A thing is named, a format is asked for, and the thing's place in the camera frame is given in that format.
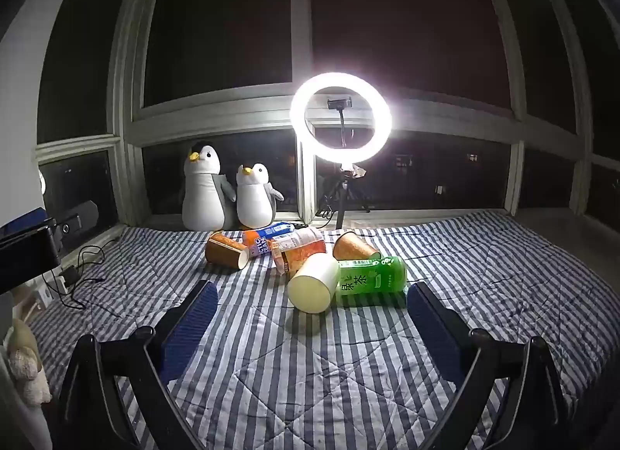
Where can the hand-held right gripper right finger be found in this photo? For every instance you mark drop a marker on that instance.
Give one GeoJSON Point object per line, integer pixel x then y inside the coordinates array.
{"type": "Point", "coordinates": [435, 331]}

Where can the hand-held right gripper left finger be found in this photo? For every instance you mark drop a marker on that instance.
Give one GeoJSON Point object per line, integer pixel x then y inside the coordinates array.
{"type": "Point", "coordinates": [190, 326]}

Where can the white paper cup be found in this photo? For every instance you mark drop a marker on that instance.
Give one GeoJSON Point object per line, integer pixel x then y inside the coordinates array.
{"type": "Point", "coordinates": [310, 291]}

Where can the brown paper cup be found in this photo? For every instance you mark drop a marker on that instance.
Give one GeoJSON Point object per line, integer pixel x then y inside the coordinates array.
{"type": "Point", "coordinates": [224, 250]}
{"type": "Point", "coordinates": [354, 247]}

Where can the green tea bottle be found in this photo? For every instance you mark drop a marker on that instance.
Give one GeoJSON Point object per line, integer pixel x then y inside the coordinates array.
{"type": "Point", "coordinates": [370, 281]}

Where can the blue and orange carton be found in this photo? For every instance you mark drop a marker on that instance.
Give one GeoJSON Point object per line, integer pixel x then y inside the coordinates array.
{"type": "Point", "coordinates": [264, 239]}

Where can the striped quilted blanket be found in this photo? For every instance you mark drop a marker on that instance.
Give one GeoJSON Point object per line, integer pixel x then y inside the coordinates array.
{"type": "Point", "coordinates": [300, 382]}

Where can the large penguin plush toy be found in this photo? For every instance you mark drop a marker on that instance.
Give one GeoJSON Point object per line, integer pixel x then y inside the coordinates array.
{"type": "Point", "coordinates": [206, 195]}

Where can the orange clear plastic bottle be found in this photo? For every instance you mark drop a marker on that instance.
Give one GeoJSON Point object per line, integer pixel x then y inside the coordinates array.
{"type": "Point", "coordinates": [299, 249]}

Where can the small penguin plush toy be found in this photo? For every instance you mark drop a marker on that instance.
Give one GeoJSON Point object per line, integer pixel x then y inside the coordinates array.
{"type": "Point", "coordinates": [254, 200]}

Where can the white power strip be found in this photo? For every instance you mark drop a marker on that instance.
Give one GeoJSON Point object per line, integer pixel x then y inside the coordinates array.
{"type": "Point", "coordinates": [46, 292]}

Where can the black tripod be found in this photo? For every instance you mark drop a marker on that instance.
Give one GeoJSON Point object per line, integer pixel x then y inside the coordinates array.
{"type": "Point", "coordinates": [342, 200]}

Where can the beige plush toy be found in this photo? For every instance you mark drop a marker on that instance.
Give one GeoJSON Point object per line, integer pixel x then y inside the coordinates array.
{"type": "Point", "coordinates": [26, 365]}

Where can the black box device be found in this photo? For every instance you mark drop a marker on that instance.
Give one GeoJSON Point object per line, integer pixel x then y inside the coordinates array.
{"type": "Point", "coordinates": [26, 256]}

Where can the black phone holder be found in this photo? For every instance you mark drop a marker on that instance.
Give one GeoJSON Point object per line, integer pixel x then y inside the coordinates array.
{"type": "Point", "coordinates": [340, 105]}

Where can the white window frame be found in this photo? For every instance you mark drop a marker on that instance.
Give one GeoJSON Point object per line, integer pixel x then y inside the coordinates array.
{"type": "Point", "coordinates": [127, 91]}

